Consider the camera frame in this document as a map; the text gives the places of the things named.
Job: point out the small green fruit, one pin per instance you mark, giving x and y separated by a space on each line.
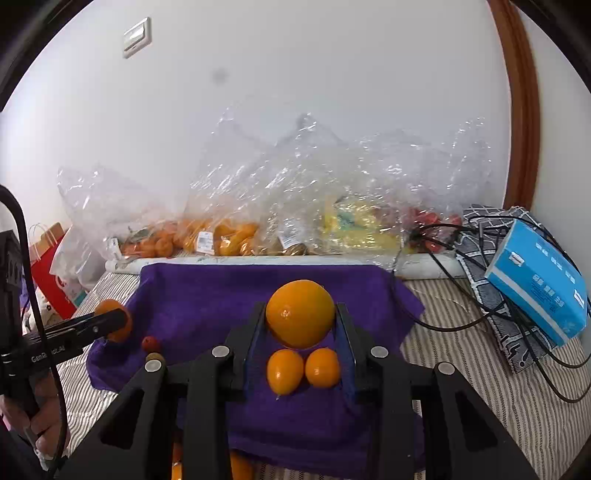
156 357

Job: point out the white light switch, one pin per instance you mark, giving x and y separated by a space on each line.
136 37

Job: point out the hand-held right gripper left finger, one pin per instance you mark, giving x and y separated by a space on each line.
242 355

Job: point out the large rough-skinned orange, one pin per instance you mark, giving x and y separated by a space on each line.
300 314

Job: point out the red paper bag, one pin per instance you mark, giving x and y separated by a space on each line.
46 277

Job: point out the white plastic bag red print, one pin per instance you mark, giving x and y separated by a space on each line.
74 272

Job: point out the blue tissue box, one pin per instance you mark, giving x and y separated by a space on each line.
540 281

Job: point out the clear bag of red tomatoes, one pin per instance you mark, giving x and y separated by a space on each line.
425 217

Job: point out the grey patterned cloth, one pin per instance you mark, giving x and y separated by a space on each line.
508 341

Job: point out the small red fruit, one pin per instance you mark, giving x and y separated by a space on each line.
151 344

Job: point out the clear bag of leafy tangerines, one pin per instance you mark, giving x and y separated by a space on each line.
138 207

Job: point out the person's left hand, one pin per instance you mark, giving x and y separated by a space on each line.
53 415

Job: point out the clear bag of oranges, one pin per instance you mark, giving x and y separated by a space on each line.
231 240

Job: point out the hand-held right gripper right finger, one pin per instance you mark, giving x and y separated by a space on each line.
351 350

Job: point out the purple towel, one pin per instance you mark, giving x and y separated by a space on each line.
207 300

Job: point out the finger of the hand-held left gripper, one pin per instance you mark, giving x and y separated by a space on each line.
104 321

